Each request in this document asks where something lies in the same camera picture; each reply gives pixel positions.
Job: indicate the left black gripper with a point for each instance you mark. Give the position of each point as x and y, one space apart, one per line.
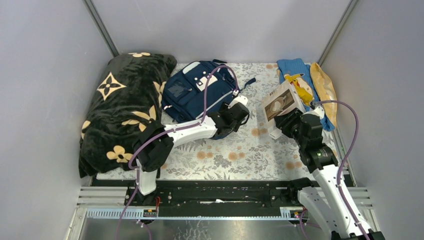
236 117

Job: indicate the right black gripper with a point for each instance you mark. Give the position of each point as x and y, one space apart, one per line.
286 120

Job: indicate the white coffee cover book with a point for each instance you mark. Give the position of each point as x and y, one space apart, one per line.
280 101

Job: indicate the navy blue student backpack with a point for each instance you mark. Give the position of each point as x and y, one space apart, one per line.
198 89

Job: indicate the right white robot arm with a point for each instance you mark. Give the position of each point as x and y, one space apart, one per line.
338 215

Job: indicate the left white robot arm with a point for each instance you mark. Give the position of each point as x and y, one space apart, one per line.
155 143

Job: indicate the yellow plastic bag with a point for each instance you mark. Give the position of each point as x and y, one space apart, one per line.
325 91

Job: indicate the floral white table mat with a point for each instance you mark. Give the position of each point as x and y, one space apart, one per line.
248 154

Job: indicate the blue Pikachu cloth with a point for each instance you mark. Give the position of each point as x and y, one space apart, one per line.
297 72

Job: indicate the black floral plush blanket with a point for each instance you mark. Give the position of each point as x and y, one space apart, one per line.
127 99

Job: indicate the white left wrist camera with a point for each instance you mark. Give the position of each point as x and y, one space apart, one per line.
238 98

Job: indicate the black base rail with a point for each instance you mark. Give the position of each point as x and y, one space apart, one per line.
221 198

